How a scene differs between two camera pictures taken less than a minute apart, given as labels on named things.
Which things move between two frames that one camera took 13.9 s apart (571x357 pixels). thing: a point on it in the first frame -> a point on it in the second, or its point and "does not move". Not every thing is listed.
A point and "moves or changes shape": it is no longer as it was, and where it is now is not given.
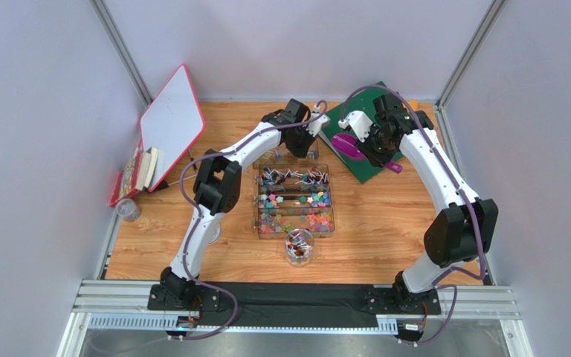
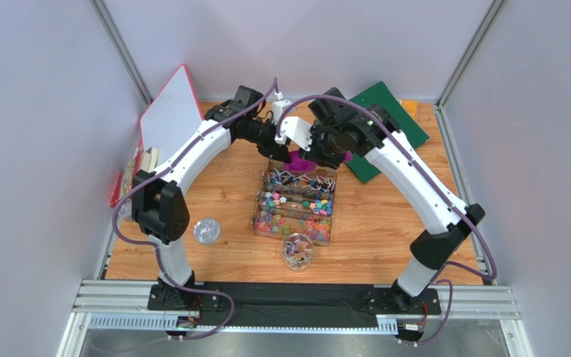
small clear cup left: (128, 209) does not move
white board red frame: (172, 123) does not move
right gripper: (377, 150) -> (316, 152)
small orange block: (414, 104) does not move
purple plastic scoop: (347, 146) moves or changes shape
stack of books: (137, 175) does not move
